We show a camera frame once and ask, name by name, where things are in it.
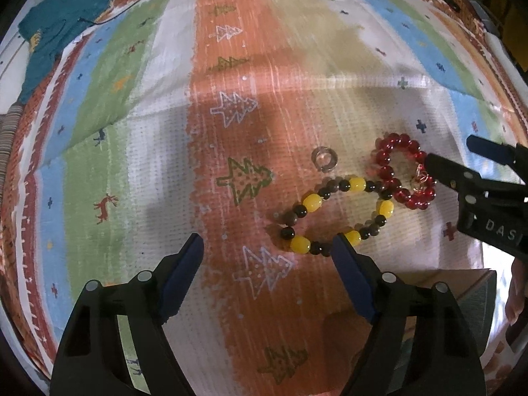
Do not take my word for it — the gold ring with stone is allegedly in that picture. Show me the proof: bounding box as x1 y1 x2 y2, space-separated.
410 164 432 192

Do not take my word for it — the dark red bead bracelet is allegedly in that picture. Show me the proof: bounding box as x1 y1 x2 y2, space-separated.
374 132 438 211

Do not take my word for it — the silver ring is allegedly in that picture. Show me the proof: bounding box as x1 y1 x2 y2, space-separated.
311 146 339 174

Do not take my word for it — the yellow and black bead bracelet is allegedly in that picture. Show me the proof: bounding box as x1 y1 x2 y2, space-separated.
280 175 396 257

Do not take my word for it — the person's hand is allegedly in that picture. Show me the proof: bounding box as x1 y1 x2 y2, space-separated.
505 258 527 324

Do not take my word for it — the silver metal tin box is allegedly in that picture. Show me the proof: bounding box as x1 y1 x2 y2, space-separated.
388 269 497 395

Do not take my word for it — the colourful striped cloth mat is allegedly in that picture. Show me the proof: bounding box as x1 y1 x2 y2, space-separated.
0 0 525 396

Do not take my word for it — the striped grey pillow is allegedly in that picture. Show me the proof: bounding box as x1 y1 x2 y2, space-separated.
0 102 23 189

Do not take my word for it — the teal shirt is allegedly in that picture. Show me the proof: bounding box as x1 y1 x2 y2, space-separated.
18 0 112 104

